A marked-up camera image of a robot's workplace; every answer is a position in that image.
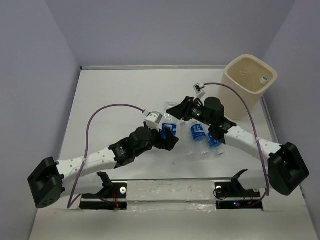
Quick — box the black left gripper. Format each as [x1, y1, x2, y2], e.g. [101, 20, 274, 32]
[133, 123, 178, 157]

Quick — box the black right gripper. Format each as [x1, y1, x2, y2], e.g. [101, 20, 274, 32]
[167, 95, 214, 127]

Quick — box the blue label bottle row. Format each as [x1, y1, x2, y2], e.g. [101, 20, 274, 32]
[190, 121, 210, 158]
[161, 102, 178, 139]
[207, 133, 224, 156]

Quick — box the clear unlabelled bottle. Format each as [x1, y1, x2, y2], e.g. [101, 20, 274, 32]
[179, 121, 196, 162]
[251, 77, 269, 91]

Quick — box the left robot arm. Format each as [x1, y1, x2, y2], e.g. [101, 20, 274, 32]
[27, 126, 179, 209]

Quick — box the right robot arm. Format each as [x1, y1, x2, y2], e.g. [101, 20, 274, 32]
[166, 96, 310, 196]

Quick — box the beige plastic bin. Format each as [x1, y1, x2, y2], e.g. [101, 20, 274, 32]
[217, 54, 278, 120]

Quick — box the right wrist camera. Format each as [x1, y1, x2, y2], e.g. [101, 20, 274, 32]
[193, 83, 206, 100]

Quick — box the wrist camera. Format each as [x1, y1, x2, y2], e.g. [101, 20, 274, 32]
[193, 83, 206, 100]
[144, 111, 163, 131]

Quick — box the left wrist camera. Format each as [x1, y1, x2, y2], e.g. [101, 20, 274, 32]
[144, 111, 163, 131]

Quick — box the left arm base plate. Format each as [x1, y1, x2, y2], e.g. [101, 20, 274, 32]
[79, 172, 128, 211]

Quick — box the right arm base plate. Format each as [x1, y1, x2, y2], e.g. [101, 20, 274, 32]
[213, 169, 263, 210]

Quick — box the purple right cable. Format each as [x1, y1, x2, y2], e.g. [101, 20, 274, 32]
[199, 82, 271, 203]

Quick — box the purple cable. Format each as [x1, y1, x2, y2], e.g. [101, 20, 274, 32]
[67, 103, 151, 210]
[199, 82, 271, 203]

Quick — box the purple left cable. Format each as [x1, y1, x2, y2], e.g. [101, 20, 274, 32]
[67, 103, 151, 210]

